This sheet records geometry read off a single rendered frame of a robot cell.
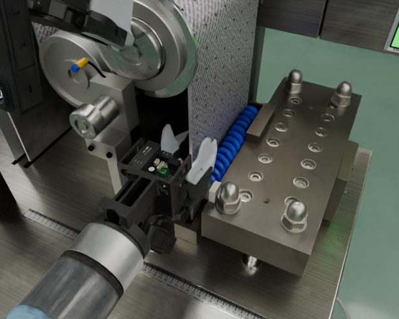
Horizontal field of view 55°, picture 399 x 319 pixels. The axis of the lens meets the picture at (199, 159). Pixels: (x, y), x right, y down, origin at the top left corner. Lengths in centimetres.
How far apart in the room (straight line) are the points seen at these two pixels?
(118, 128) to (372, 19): 45
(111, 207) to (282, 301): 34
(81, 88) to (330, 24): 43
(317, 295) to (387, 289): 116
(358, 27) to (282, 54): 234
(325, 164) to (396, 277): 125
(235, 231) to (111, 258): 22
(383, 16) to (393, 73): 237
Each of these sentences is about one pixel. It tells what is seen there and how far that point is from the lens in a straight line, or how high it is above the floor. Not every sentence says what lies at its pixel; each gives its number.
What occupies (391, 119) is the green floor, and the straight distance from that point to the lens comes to 262.
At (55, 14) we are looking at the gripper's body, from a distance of 31.
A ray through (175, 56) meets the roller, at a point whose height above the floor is 125.
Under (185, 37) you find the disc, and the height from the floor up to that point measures 127.
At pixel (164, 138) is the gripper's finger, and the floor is 113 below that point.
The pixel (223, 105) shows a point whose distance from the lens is 62.
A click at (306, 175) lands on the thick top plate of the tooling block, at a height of 103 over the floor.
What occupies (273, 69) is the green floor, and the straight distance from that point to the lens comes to 286.
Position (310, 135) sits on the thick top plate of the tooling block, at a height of 103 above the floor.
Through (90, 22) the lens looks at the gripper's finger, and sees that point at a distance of 33.
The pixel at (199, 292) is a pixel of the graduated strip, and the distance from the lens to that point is 64.
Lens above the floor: 147
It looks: 45 degrees down
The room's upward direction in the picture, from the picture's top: straight up
